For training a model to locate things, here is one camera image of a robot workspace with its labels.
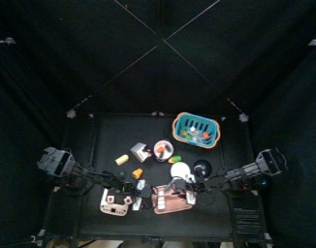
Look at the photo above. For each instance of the grey metal frame bracket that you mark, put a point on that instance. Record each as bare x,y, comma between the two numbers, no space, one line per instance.
243,117
314,42
8,40
71,113

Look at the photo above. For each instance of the yellow toy block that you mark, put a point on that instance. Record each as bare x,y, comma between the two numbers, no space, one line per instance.
122,159

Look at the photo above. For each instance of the green yellow toy fruit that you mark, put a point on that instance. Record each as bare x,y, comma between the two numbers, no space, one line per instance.
174,159

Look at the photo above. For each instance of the round white plate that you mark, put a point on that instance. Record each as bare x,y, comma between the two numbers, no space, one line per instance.
179,169

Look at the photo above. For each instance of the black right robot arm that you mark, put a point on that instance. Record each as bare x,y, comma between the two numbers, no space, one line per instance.
270,161

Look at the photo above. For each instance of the grey white toy box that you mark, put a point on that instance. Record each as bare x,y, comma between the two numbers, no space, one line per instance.
140,151

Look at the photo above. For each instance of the small white toy food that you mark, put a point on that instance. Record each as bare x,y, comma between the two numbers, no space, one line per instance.
191,129

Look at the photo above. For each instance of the white toy tray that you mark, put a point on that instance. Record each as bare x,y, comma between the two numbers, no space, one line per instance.
114,210

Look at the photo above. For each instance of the orange food piece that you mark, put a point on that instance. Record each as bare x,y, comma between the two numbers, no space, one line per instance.
159,149

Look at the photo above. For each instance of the orange toy food chunk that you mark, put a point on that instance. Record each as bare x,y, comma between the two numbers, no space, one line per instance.
136,173

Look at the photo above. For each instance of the white toy sushi roll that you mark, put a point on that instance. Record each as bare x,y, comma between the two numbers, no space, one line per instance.
160,201

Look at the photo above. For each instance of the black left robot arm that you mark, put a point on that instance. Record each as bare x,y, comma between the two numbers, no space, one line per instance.
56,161

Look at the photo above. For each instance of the small orange toy food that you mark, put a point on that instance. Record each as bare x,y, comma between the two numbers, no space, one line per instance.
205,135

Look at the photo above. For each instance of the small green toy food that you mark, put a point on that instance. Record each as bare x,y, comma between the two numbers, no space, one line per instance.
188,137

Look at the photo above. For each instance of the dark green small toy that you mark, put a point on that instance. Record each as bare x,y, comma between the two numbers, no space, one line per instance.
122,174

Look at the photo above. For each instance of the pink cutting board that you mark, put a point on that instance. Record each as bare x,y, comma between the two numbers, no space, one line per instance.
175,206

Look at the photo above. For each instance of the teal basket orange rim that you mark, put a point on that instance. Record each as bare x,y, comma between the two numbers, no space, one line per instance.
176,129

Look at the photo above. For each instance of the grey toy knife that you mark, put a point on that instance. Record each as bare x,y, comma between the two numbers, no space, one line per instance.
167,186

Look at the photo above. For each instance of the black bowl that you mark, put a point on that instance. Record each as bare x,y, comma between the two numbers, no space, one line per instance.
202,168

